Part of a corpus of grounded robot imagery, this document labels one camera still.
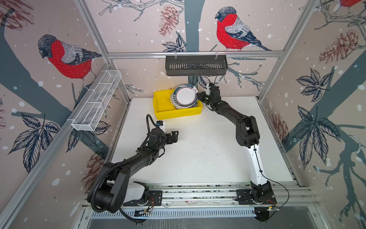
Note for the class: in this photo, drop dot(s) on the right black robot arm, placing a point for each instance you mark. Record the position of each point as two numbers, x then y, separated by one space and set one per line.
247 135

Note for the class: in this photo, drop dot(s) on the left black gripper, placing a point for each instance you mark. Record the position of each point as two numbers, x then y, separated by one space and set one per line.
174 137

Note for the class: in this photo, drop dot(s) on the black hanging wire basket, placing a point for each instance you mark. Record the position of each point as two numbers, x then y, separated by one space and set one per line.
196 65

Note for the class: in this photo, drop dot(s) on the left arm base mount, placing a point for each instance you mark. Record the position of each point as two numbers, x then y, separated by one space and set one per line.
153 198

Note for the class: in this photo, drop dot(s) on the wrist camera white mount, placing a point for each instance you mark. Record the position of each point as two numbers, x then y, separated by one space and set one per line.
208 91
161 125

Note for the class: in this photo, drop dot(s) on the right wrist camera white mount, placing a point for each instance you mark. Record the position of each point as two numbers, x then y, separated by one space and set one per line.
208 91

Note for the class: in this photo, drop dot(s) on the green rim plate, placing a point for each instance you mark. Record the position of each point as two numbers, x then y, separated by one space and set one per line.
186 88

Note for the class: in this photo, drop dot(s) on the aluminium frame rail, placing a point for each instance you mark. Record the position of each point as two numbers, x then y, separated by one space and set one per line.
157 55

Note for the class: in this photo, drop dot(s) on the white wire mesh shelf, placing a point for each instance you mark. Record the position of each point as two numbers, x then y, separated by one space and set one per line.
93 109

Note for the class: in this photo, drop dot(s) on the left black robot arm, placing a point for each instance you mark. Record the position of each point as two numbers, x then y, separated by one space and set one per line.
112 188

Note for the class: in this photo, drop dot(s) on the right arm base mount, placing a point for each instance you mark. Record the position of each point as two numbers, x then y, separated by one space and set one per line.
244 197

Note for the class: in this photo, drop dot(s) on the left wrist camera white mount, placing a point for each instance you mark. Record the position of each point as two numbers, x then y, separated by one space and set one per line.
161 125

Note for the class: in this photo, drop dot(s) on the yellow plastic bin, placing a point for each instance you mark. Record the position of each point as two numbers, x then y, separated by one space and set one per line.
164 109

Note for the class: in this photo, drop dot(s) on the plain cream plate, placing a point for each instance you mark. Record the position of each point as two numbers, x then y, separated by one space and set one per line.
183 100

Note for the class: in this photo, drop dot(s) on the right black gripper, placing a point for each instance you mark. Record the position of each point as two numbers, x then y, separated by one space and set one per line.
203 97

